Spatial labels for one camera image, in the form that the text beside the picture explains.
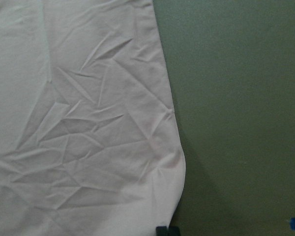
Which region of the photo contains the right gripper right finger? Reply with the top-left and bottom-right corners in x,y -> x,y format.
168,226 -> 180,236

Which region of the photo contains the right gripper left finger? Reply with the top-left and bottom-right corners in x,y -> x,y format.
155,226 -> 168,236

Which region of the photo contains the pink snoopy t-shirt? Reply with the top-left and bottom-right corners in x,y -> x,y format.
0,0 -> 185,236

